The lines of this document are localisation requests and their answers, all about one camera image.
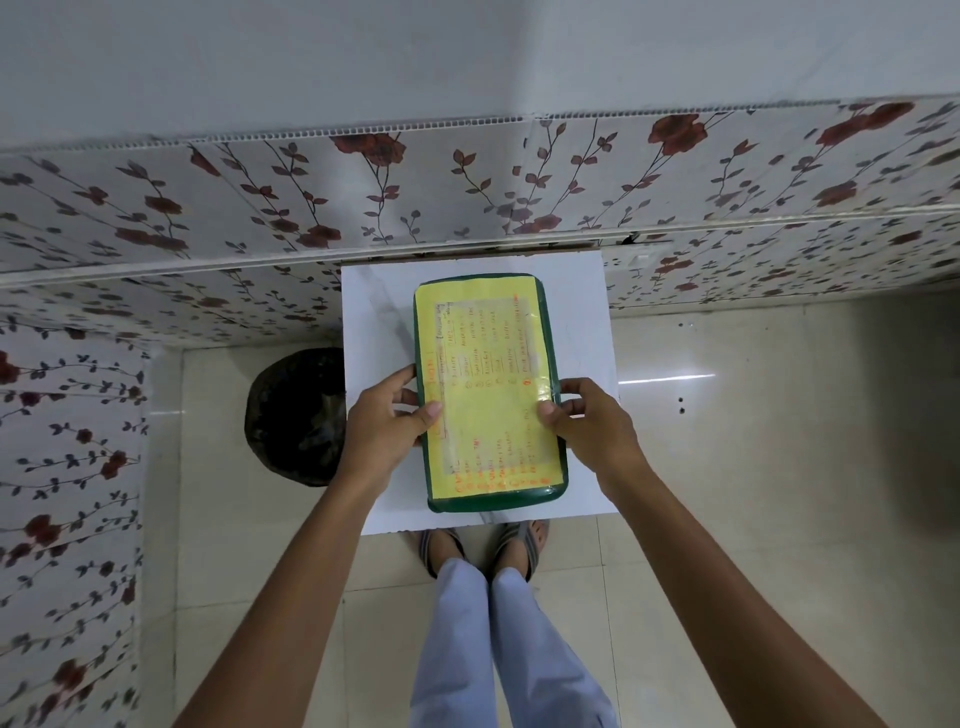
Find person's left hand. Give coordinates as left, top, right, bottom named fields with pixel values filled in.
left=337, top=365, right=444, bottom=499

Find person's right hand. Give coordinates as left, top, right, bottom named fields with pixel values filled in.
left=536, top=377, right=640, bottom=498

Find green box with yellow label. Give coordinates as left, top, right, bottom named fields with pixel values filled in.
left=411, top=275, right=572, bottom=516

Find person's right forearm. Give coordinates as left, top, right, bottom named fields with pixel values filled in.
left=600, top=457, right=892, bottom=728

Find person's left forearm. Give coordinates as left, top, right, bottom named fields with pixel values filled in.
left=171, top=478, right=390, bottom=728

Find black trash bin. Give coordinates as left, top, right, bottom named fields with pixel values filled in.
left=244, top=346, right=351, bottom=489

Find light blue trousers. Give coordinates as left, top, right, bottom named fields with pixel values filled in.
left=408, top=558, right=622, bottom=728

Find grey strap sandal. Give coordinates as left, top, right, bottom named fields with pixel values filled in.
left=417, top=528, right=468, bottom=580
left=490, top=519, right=552, bottom=584

